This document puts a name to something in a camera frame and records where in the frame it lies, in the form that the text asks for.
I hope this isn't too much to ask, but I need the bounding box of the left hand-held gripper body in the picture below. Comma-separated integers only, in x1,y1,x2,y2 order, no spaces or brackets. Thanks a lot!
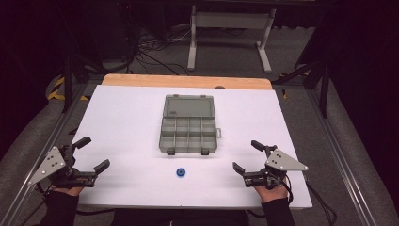
27,144,97,189

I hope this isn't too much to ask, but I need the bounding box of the person's left hand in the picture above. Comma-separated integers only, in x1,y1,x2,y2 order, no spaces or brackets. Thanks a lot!
51,186,87,198

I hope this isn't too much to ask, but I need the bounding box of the aluminium rail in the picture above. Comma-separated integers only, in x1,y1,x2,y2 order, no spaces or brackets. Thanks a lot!
0,82,90,226
305,89,391,226

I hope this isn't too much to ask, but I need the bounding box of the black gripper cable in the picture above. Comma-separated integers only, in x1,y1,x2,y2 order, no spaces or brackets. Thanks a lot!
18,183,55,226
303,175,339,226

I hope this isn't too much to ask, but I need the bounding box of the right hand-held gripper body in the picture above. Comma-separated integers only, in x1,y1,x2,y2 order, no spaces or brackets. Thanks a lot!
243,144,310,191

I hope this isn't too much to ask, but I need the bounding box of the white table cover sheet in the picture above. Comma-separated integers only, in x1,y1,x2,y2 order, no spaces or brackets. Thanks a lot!
72,84,313,210

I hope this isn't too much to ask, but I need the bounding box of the white metal stand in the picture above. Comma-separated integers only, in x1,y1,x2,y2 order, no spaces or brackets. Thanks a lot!
186,4,278,74

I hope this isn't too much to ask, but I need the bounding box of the yellow black hazard tape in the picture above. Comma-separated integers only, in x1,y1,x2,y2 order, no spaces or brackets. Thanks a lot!
46,76,91,102

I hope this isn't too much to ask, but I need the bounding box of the black metal stand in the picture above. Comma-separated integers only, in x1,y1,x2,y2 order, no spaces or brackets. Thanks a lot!
272,59,331,120
60,55,106,114

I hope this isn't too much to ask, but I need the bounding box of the person's dark clothed body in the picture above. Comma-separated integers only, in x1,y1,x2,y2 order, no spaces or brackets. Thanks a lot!
110,208,252,226

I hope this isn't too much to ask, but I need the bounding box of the bundle of black floor cables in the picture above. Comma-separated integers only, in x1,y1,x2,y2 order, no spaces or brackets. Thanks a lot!
123,18,193,76

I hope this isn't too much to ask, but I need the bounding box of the person's right hand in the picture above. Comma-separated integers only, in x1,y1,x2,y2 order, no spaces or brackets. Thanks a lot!
253,179,290,203

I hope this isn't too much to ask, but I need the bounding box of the grey transparent compartment box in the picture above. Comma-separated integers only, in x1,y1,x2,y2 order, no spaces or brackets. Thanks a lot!
158,93,222,156

